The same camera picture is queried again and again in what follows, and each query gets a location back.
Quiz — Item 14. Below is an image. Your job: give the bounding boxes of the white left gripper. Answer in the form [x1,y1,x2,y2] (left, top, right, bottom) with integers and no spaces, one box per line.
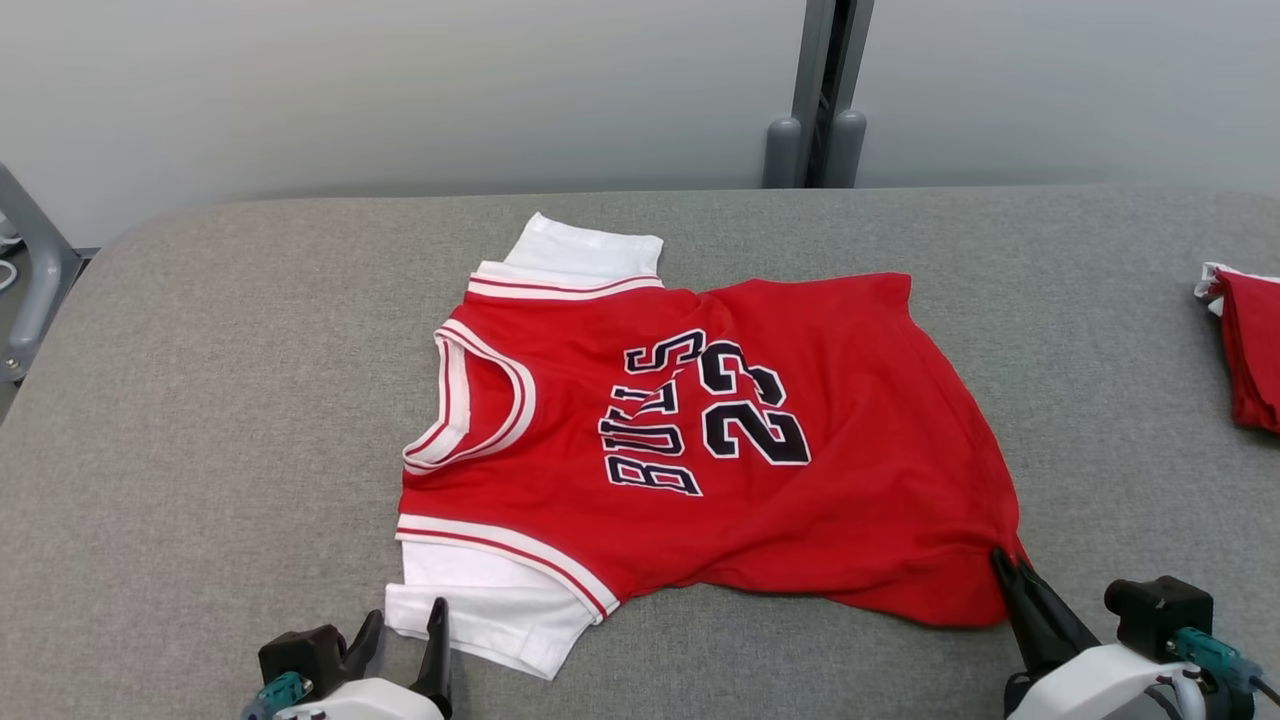
[273,597,454,720]

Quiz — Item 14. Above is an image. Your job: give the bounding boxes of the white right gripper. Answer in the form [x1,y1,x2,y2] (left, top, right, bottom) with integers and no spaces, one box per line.
[990,547,1201,720]

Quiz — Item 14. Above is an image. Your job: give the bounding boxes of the red white basketball jersey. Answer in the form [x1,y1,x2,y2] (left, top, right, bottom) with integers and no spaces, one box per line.
[385,212,1031,681]

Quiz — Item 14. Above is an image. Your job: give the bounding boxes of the red shorts white trim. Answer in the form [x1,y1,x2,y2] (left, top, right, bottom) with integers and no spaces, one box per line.
[1195,262,1280,434]

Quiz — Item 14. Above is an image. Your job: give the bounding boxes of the grey metal table leg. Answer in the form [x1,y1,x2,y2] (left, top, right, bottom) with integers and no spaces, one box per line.
[0,165,87,386]

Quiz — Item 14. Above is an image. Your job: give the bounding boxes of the left black cable teal plug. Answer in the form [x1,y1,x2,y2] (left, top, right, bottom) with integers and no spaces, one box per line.
[240,672,311,720]

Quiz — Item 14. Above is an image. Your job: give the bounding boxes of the black cable teal plug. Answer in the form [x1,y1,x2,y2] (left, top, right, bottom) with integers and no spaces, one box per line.
[1170,627,1280,706]
[240,672,311,720]

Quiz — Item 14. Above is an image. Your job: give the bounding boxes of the right black cable teal plug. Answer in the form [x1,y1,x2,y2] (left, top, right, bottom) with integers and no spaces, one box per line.
[1170,627,1280,706]

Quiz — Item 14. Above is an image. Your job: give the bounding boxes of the grey cylindrical post foot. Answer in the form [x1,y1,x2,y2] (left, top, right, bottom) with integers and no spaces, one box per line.
[828,110,867,189]
[765,117,804,189]

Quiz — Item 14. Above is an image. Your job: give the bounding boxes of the grey partition post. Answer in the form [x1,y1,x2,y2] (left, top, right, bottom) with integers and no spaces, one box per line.
[790,0,876,189]

